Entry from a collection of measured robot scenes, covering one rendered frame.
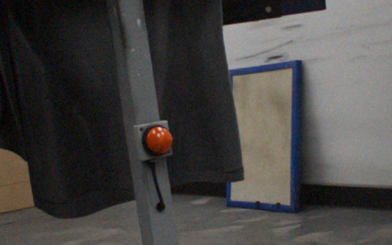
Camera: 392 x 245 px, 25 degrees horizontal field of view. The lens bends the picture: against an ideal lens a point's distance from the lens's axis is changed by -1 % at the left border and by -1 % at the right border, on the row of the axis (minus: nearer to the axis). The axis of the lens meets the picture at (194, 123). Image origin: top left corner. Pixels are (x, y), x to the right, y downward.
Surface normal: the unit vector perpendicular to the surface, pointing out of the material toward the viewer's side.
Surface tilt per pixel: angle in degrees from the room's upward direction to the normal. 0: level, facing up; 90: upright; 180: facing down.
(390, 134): 90
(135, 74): 90
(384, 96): 90
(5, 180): 78
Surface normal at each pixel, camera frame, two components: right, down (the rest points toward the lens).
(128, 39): 0.51, -0.03
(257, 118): -0.86, -0.03
